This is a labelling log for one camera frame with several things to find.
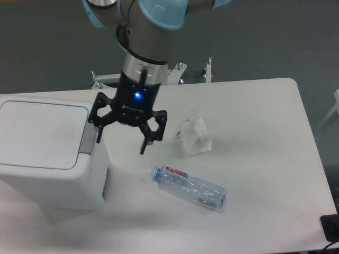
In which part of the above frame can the clear plastic water bottle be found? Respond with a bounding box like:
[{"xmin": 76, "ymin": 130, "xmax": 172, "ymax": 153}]
[{"xmin": 150, "ymin": 166, "xmax": 227, "ymax": 210}]

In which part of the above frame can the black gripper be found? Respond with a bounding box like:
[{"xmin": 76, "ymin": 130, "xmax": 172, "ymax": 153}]
[{"xmin": 87, "ymin": 70, "xmax": 168, "ymax": 155}]

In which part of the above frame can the white furniture piece right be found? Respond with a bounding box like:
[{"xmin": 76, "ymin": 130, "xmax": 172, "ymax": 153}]
[{"xmin": 320, "ymin": 89, "xmax": 338, "ymax": 128}]

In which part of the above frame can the white trash can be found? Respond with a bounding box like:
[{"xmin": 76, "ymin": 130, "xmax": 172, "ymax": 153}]
[{"xmin": 1, "ymin": 95, "xmax": 110, "ymax": 210}]

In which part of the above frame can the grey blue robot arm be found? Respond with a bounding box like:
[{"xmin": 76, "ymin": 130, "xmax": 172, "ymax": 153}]
[{"xmin": 83, "ymin": 1, "xmax": 226, "ymax": 149}]

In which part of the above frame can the white trash can lid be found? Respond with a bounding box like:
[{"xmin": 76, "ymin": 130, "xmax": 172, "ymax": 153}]
[{"xmin": 1, "ymin": 101, "xmax": 88, "ymax": 169}]

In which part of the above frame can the black device at edge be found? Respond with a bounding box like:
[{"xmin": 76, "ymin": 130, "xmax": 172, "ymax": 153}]
[{"xmin": 320, "ymin": 214, "xmax": 338, "ymax": 242}]

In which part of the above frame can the white tissue pack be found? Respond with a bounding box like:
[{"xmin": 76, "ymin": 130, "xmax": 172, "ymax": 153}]
[{"xmin": 174, "ymin": 111, "xmax": 212, "ymax": 156}]

